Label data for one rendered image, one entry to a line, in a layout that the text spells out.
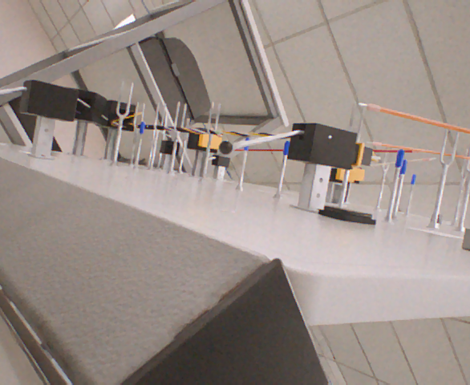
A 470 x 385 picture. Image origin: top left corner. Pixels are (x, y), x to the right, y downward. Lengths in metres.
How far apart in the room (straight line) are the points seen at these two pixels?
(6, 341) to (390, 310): 0.18
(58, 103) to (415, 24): 2.64
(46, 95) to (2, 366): 0.50
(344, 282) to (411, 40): 3.05
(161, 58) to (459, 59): 1.92
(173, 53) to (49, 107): 0.95
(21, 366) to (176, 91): 1.42
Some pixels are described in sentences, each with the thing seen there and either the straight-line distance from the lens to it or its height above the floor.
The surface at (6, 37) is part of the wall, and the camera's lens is 8.20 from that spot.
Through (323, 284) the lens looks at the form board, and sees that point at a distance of 0.16.
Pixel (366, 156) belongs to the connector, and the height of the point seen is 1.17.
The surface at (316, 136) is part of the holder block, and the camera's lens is 0.51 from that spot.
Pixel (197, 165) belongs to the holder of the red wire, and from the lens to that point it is 1.11.
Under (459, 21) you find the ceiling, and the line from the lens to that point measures 3.02.
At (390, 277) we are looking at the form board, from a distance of 0.19.
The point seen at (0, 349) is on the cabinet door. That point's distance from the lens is 0.28.
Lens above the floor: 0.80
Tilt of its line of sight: 26 degrees up
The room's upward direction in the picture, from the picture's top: 55 degrees clockwise
